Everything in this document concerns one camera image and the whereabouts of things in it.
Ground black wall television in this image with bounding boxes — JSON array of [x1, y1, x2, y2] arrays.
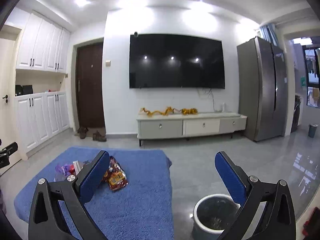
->
[[129, 33, 225, 89]]

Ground silver refrigerator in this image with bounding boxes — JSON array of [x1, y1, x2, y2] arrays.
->
[[237, 36, 292, 142]]

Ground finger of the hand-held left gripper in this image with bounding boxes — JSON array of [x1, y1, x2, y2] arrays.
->
[[0, 142, 18, 155]]

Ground blue fluffy mat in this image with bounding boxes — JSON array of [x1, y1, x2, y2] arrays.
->
[[14, 147, 174, 240]]

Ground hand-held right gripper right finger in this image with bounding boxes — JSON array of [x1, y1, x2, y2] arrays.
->
[[214, 151, 297, 240]]

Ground red and black case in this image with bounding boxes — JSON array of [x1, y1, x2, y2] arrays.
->
[[302, 206, 320, 235]]

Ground dark brown entrance door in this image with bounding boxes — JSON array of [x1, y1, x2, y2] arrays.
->
[[76, 42, 105, 130]]

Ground grey white television cabinet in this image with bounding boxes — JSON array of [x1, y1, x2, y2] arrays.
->
[[136, 111, 248, 147]]

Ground white wall cabinets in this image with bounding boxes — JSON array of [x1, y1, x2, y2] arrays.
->
[[15, 10, 72, 72]]

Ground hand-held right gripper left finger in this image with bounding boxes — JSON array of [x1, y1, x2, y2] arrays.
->
[[28, 150, 110, 240]]

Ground white cable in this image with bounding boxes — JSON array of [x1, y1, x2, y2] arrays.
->
[[197, 88, 223, 112]]

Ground white door with black handle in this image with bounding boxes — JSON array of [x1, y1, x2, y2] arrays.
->
[[0, 25, 22, 160]]

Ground balcony window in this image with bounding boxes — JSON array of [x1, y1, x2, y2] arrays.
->
[[304, 47, 320, 88]]

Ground grey white waste bin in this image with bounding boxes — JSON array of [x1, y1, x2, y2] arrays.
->
[[192, 194, 250, 240]]

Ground red orange chip bag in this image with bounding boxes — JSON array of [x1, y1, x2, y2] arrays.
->
[[101, 156, 129, 193]]

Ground white red snack packet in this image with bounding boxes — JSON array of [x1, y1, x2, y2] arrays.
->
[[72, 160, 84, 174]]

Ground long gold dragon figurine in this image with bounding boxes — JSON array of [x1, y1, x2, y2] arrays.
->
[[140, 107, 175, 117]]

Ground purple snack packet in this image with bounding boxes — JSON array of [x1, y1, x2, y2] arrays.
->
[[55, 163, 74, 177]]

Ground blue curtain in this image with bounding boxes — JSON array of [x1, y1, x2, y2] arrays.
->
[[259, 23, 278, 45]]

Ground grey washing machine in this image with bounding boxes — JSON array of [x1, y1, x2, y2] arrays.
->
[[291, 94, 304, 133]]

